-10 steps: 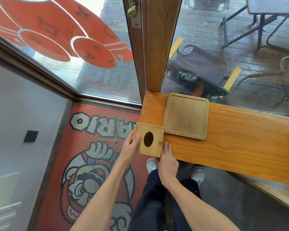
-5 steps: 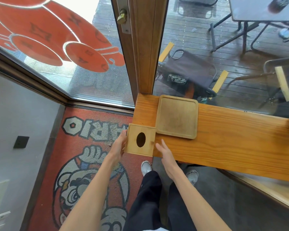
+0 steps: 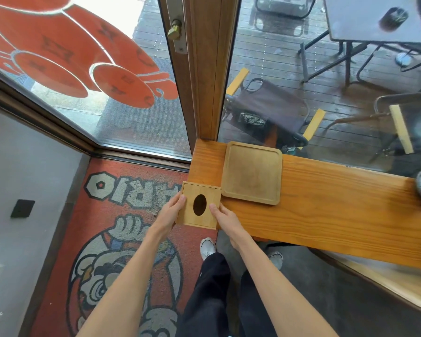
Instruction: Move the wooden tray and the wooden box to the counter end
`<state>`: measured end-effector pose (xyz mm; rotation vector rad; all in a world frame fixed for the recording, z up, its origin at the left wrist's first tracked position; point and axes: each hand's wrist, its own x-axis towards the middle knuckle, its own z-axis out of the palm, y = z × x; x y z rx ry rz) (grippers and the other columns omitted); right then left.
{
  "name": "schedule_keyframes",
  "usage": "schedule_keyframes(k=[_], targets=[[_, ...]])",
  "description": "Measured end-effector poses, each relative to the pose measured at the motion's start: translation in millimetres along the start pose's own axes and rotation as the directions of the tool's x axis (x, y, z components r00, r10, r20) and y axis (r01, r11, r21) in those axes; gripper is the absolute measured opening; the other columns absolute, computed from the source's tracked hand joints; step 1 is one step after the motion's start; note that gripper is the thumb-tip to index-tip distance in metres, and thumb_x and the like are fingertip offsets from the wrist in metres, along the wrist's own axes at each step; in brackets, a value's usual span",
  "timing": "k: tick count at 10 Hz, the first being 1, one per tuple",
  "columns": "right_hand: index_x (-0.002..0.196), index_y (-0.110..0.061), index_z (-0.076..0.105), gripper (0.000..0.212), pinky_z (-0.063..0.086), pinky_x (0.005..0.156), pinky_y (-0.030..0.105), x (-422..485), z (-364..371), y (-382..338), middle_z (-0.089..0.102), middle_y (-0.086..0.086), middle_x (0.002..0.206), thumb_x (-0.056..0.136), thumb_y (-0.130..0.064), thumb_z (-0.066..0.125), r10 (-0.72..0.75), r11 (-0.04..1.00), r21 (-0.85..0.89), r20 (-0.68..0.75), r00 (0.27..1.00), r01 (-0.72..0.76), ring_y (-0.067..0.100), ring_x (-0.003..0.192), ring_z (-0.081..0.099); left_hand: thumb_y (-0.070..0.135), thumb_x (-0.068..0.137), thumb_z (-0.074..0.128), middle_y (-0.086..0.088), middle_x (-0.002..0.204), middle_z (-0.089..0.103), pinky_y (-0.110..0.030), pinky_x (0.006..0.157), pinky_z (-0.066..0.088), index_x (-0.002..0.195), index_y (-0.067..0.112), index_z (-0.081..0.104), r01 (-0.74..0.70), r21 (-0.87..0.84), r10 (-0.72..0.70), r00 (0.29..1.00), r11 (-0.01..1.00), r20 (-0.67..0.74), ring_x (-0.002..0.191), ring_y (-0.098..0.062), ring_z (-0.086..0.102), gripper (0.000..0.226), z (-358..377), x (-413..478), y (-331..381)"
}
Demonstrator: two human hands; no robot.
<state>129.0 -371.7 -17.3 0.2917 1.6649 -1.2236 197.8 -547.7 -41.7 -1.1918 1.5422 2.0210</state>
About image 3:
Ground person's left hand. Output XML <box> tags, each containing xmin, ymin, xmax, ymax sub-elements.
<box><xmin>150</xmin><ymin>194</ymin><xmax>186</xmax><ymax>241</ymax></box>

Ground person's right hand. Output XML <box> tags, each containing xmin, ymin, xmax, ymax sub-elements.
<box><xmin>209</xmin><ymin>203</ymin><xmax>250</xmax><ymax>252</ymax></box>

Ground wooden tissue box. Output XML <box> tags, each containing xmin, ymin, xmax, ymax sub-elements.
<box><xmin>176</xmin><ymin>181</ymin><xmax>222</xmax><ymax>230</ymax></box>

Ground person's right forearm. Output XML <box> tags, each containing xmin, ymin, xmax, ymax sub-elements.
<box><xmin>234</xmin><ymin>232</ymin><xmax>339</xmax><ymax>337</ymax></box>

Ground person's left forearm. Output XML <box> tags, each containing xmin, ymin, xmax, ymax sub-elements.
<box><xmin>76</xmin><ymin>228</ymin><xmax>169</xmax><ymax>337</ymax></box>

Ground person's white left shoe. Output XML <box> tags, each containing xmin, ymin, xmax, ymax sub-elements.
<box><xmin>200</xmin><ymin>237</ymin><xmax>217</xmax><ymax>261</ymax></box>

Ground person's white shoe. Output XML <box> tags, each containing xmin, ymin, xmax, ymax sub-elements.
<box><xmin>200</xmin><ymin>237</ymin><xmax>217</xmax><ymax>261</ymax></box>
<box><xmin>267</xmin><ymin>251</ymin><xmax>284</xmax><ymax>271</ymax></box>

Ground square wooden tray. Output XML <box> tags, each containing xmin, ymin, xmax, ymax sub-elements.
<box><xmin>221</xmin><ymin>141</ymin><xmax>283</xmax><ymax>206</ymax></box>

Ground red cartoon door mat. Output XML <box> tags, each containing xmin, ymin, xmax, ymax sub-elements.
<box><xmin>30</xmin><ymin>158</ymin><xmax>219</xmax><ymax>337</ymax></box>

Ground person's white right shoe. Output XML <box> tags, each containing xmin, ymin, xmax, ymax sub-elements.
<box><xmin>267</xmin><ymin>251</ymin><xmax>284</xmax><ymax>271</ymax></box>

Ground person's black trousers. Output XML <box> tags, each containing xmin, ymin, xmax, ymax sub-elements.
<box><xmin>175</xmin><ymin>253</ymin><xmax>278</xmax><ymax>337</ymax></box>

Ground dark folding camp chair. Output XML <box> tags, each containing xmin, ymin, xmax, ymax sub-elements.
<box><xmin>223</xmin><ymin>68</ymin><xmax>326</xmax><ymax>150</ymax></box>

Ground brass door lock knob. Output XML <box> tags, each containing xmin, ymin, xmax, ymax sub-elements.
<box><xmin>167</xmin><ymin>19</ymin><xmax>183</xmax><ymax>40</ymax></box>

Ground red window sticker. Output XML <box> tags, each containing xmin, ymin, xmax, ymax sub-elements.
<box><xmin>0</xmin><ymin>0</ymin><xmax>179</xmax><ymax>109</ymax></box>

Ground metal chair with wooden armrest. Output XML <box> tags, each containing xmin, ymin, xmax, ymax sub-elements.
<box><xmin>324</xmin><ymin>92</ymin><xmax>421</xmax><ymax>165</ymax></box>

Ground black metal chair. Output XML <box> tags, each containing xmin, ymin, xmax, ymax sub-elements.
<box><xmin>253</xmin><ymin>0</ymin><xmax>318</xmax><ymax>20</ymax></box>

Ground dark outdoor table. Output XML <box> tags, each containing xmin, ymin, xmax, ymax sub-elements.
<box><xmin>298</xmin><ymin>0</ymin><xmax>421</xmax><ymax>88</ymax></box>

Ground black ashtray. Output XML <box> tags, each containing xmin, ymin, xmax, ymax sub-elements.
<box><xmin>378</xmin><ymin>7</ymin><xmax>409</xmax><ymax>32</ymax></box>

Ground wooden door frame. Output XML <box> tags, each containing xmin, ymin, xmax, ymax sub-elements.
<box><xmin>159</xmin><ymin>0</ymin><xmax>241</xmax><ymax>141</ymax></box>

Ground black wall switch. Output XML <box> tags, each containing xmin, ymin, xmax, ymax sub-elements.
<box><xmin>10</xmin><ymin>199</ymin><xmax>36</xmax><ymax>219</ymax></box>

